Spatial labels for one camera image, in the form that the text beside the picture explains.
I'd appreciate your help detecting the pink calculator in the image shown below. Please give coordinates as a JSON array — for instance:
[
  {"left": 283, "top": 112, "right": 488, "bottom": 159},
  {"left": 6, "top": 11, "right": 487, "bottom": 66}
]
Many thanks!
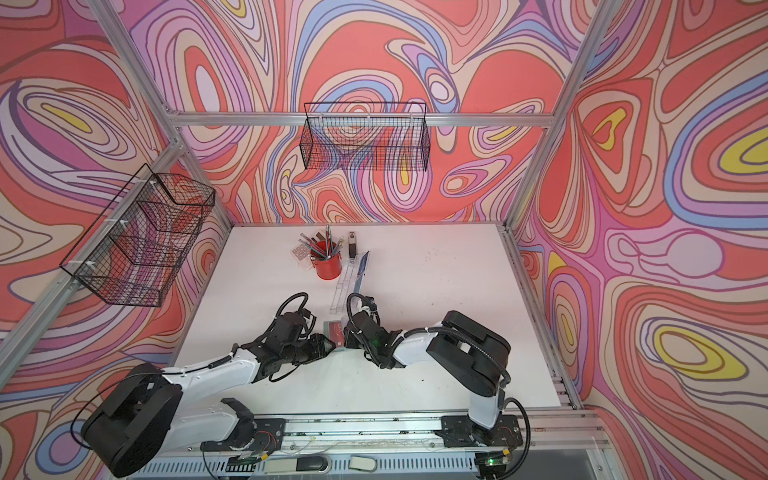
[{"left": 291, "top": 242, "right": 312, "bottom": 262}]

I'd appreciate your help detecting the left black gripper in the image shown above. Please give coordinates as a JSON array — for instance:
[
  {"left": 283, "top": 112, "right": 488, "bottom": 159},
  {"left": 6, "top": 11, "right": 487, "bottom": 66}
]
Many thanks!
[{"left": 281, "top": 333, "right": 340, "bottom": 366}]

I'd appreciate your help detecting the blue VIP card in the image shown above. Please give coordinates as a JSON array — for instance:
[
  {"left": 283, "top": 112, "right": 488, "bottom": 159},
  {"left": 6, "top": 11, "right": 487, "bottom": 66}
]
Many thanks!
[{"left": 353, "top": 252, "right": 370, "bottom": 293}]

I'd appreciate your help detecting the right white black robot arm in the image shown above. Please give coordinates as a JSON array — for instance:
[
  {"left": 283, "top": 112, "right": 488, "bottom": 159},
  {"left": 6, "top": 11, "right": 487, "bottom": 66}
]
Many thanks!
[{"left": 343, "top": 293, "right": 530, "bottom": 451}]

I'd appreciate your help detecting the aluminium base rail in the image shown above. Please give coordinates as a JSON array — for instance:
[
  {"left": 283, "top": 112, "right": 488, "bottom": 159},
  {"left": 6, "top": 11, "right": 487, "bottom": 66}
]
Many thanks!
[{"left": 113, "top": 410, "right": 613, "bottom": 480}]

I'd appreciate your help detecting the left black wire basket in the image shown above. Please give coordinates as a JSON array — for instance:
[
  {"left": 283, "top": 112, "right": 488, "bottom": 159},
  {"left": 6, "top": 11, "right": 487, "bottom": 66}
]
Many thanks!
[{"left": 59, "top": 164, "right": 216, "bottom": 307}]

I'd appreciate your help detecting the red card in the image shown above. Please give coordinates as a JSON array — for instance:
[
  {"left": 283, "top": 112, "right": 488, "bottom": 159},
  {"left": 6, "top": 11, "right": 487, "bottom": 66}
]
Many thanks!
[{"left": 327, "top": 321, "right": 345, "bottom": 348}]

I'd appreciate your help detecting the red pen cup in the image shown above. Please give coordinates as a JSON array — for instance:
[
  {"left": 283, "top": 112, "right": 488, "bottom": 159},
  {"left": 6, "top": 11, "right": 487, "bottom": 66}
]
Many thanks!
[{"left": 310, "top": 252, "right": 342, "bottom": 280}]

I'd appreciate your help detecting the clear acrylic card holder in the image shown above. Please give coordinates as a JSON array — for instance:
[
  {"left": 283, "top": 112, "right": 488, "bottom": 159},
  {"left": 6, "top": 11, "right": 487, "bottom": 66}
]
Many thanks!
[{"left": 329, "top": 252, "right": 366, "bottom": 315}]

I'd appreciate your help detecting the black wire basket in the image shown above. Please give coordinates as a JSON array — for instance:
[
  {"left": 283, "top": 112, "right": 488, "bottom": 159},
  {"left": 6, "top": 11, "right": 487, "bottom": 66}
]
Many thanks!
[
  {"left": 59, "top": 164, "right": 216, "bottom": 307},
  {"left": 299, "top": 101, "right": 431, "bottom": 172}
]

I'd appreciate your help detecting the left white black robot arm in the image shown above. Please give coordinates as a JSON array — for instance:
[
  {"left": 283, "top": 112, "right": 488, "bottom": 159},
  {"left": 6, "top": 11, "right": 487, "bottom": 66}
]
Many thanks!
[{"left": 69, "top": 292, "right": 335, "bottom": 478}]

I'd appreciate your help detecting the back black wire basket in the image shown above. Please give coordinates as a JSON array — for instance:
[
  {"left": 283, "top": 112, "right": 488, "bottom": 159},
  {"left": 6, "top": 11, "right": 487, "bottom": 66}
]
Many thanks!
[{"left": 299, "top": 101, "right": 431, "bottom": 172}]

